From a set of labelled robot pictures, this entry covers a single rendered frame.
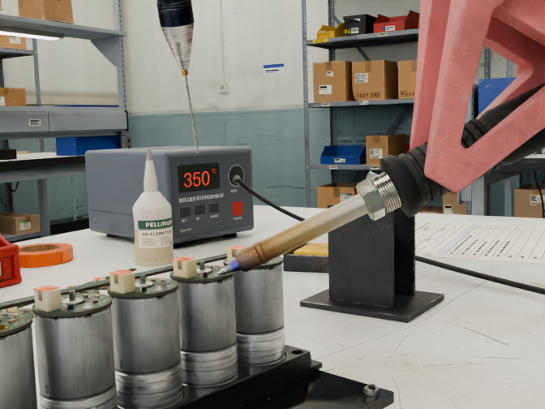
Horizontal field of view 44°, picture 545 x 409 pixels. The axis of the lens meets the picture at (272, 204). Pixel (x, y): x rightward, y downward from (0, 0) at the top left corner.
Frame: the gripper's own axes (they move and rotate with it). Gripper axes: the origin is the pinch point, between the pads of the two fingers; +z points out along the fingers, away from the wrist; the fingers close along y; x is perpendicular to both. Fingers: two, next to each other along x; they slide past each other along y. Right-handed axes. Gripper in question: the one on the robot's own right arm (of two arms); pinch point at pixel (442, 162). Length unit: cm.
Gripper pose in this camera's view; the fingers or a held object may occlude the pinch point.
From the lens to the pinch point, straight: 25.9
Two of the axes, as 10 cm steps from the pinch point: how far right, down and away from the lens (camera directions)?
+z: -4.7, 8.8, 0.8
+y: 0.5, 1.1, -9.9
